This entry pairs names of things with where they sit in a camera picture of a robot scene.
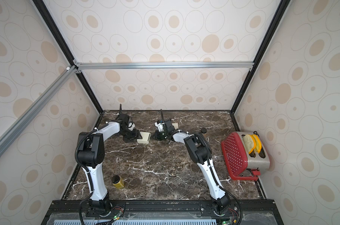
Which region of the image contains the yellow jar black lid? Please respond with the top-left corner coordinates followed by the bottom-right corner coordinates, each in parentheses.
top-left (111, 175), bottom-right (125, 189)

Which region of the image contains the cream drawer jewelry box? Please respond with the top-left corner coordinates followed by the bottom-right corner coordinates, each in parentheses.
top-left (137, 132), bottom-right (151, 144)

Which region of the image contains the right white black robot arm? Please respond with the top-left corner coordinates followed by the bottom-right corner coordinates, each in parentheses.
top-left (154, 120), bottom-right (235, 215)

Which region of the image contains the red perforated rack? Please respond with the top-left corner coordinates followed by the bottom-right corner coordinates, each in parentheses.
top-left (221, 132), bottom-right (260, 181)

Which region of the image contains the pale bread slice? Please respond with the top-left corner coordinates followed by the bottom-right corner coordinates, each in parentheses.
top-left (242, 134), bottom-right (256, 155)

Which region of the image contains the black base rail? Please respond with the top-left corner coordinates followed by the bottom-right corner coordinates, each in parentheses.
top-left (42, 199), bottom-right (283, 225)

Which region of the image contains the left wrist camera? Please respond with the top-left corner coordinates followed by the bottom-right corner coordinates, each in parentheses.
top-left (127, 117), bottom-right (135, 130)

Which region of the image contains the left diagonal aluminium bar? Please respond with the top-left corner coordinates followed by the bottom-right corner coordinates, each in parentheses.
top-left (0, 65), bottom-right (76, 157)

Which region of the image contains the silver toaster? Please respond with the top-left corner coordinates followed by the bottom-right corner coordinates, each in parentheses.
top-left (235, 131), bottom-right (270, 173)

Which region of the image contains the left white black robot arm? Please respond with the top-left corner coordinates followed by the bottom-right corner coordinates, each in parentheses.
top-left (75, 106), bottom-right (142, 211)

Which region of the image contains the horizontal aluminium frame bar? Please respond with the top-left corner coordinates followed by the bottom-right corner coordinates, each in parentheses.
top-left (76, 61), bottom-right (254, 70)

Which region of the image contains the yellow bread slice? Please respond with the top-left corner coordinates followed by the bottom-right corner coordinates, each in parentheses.
top-left (252, 134), bottom-right (262, 153)

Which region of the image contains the brown spice bottle black cap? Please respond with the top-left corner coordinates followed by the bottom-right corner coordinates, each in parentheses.
top-left (201, 127), bottom-right (207, 134)

